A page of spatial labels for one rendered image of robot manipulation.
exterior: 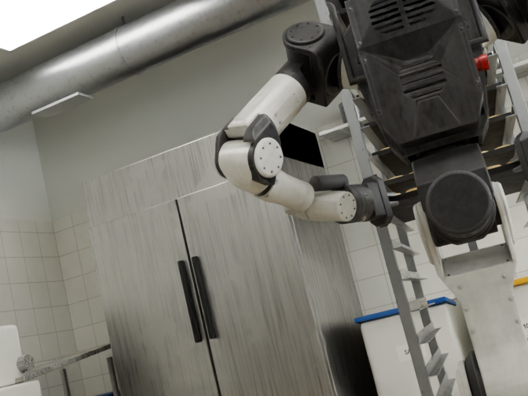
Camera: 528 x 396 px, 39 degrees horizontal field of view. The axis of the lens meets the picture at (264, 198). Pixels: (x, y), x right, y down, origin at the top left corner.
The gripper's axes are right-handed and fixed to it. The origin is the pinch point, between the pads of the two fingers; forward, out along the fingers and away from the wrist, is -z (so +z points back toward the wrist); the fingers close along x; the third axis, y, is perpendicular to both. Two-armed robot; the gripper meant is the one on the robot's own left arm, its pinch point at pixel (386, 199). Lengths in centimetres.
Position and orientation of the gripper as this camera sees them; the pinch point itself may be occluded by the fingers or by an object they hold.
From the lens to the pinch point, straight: 184.1
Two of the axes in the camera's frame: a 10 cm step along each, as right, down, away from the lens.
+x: -2.5, -9.5, 1.7
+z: -7.1, 0.6, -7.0
